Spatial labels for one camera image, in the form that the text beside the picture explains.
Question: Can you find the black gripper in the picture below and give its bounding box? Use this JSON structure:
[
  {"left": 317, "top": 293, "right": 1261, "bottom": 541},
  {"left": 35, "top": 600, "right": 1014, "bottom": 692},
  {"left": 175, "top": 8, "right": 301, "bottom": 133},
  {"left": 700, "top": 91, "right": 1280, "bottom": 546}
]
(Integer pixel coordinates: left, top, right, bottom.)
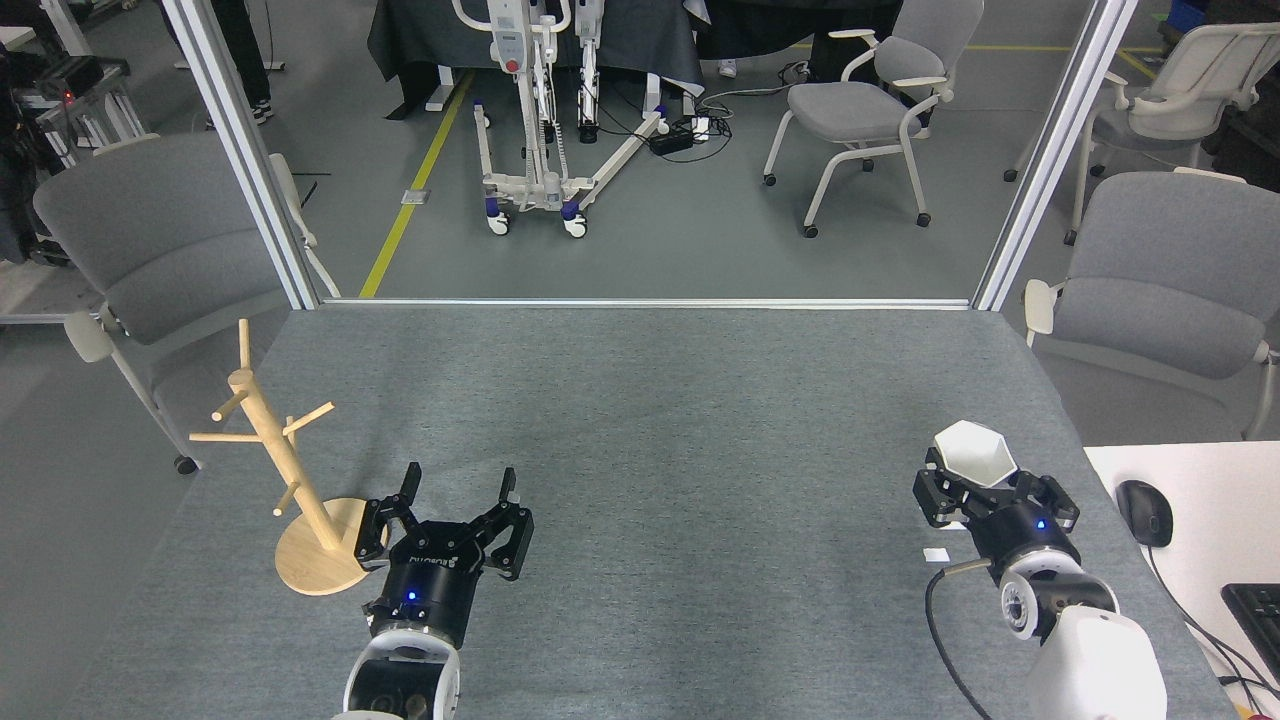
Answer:
[
  {"left": 358, "top": 462, "right": 535, "bottom": 651},
  {"left": 913, "top": 447, "right": 1081, "bottom": 586}
]

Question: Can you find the white faceted cup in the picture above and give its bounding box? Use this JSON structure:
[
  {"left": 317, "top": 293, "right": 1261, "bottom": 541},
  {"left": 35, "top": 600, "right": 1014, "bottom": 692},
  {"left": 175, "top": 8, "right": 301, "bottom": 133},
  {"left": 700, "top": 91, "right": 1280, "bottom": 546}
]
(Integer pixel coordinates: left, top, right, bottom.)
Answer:
[{"left": 933, "top": 420, "right": 1019, "bottom": 489}]

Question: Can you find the wooden cup rack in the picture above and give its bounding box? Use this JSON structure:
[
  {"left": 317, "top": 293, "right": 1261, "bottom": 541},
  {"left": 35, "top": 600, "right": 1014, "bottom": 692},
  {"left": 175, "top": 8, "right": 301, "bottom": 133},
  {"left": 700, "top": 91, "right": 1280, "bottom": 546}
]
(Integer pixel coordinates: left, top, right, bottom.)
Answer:
[{"left": 189, "top": 319, "right": 389, "bottom": 597}]

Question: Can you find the metal equipment rack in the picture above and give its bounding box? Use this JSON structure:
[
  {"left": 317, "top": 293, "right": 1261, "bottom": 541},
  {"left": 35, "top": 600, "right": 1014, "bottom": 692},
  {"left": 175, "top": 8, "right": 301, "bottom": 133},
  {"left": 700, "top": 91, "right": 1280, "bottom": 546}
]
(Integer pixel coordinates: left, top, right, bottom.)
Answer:
[{"left": 0, "top": 55, "right": 151, "bottom": 171}]

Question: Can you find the black computer mouse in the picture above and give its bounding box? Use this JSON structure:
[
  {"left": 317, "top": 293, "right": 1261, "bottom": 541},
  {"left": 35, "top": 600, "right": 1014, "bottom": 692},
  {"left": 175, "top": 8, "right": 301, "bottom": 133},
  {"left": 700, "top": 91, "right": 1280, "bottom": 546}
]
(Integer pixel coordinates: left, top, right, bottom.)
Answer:
[{"left": 1116, "top": 480, "right": 1174, "bottom": 548}]

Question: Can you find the white desk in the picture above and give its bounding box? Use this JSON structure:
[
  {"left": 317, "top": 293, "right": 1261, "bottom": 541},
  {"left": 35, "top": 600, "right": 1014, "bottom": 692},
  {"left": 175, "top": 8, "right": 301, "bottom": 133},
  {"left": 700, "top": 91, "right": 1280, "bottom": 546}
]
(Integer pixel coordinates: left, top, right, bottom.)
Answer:
[{"left": 1085, "top": 441, "right": 1280, "bottom": 720}]

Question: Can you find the black keyboard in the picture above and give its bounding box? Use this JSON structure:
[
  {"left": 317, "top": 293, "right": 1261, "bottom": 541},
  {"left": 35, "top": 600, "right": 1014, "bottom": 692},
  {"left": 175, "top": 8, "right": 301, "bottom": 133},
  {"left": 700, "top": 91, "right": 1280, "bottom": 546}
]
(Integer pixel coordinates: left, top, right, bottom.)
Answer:
[{"left": 1221, "top": 583, "right": 1280, "bottom": 681}]

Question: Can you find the white stand on wheels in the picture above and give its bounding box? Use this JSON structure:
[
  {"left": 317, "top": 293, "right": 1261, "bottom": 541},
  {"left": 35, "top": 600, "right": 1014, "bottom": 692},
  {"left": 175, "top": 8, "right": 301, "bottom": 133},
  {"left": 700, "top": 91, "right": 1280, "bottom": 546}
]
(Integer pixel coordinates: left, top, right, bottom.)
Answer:
[{"left": 452, "top": 0, "right": 671, "bottom": 239}]

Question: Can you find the black power strip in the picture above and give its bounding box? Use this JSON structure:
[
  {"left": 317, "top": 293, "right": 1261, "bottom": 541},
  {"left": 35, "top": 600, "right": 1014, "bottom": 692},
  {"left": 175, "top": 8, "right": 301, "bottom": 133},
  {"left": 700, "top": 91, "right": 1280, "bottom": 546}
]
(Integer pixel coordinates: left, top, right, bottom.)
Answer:
[{"left": 650, "top": 118, "right": 713, "bottom": 156}]

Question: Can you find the black table cloth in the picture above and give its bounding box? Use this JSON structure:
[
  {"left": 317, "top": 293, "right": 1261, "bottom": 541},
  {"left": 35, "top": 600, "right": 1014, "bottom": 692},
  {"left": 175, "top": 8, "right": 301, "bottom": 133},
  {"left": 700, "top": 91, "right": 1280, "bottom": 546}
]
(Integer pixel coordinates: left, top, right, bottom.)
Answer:
[{"left": 367, "top": 0, "right": 706, "bottom": 121}]

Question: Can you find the person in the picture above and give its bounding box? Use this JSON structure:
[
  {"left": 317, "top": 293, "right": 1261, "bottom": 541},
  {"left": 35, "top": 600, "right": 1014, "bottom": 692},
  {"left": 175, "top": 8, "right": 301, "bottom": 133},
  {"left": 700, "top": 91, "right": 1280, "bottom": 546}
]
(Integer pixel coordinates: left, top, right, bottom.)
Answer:
[{"left": 165, "top": 0, "right": 276, "bottom": 131}]

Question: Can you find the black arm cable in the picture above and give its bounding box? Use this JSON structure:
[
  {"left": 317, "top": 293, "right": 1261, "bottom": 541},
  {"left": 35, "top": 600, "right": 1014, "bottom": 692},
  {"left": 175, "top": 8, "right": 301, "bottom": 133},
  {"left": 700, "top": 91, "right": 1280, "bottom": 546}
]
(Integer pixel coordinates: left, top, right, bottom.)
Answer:
[{"left": 925, "top": 558, "right": 997, "bottom": 720}]

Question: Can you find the black mouse cable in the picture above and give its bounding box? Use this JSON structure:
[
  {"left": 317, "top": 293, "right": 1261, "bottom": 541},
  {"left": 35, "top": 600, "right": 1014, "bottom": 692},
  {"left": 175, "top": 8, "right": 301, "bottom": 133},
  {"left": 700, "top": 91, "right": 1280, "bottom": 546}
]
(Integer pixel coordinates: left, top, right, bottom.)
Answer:
[{"left": 1145, "top": 545, "right": 1280, "bottom": 701}]

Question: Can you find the grey chair with white frame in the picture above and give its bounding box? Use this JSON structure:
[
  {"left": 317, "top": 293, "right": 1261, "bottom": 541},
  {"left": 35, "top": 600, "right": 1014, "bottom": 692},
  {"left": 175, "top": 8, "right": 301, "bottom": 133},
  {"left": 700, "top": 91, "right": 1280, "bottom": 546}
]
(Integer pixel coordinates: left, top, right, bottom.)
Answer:
[
  {"left": 762, "top": 0, "right": 986, "bottom": 239},
  {"left": 1022, "top": 168, "right": 1280, "bottom": 441},
  {"left": 33, "top": 133, "right": 341, "bottom": 476},
  {"left": 1003, "top": 22, "right": 1280, "bottom": 247}
]

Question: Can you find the silver table edge rail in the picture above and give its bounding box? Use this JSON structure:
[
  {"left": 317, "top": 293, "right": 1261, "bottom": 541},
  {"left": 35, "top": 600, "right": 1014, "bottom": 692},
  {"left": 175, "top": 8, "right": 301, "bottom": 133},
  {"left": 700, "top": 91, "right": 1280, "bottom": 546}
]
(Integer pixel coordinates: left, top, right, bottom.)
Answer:
[{"left": 320, "top": 297, "right": 976, "bottom": 311}]

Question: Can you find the silver aluminium post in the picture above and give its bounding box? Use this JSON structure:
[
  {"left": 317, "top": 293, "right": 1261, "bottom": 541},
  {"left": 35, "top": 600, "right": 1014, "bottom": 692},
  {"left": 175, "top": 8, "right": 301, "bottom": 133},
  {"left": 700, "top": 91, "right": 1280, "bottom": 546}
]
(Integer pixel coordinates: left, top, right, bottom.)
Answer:
[
  {"left": 160, "top": 0, "right": 321, "bottom": 311},
  {"left": 972, "top": 0, "right": 1141, "bottom": 313}
]

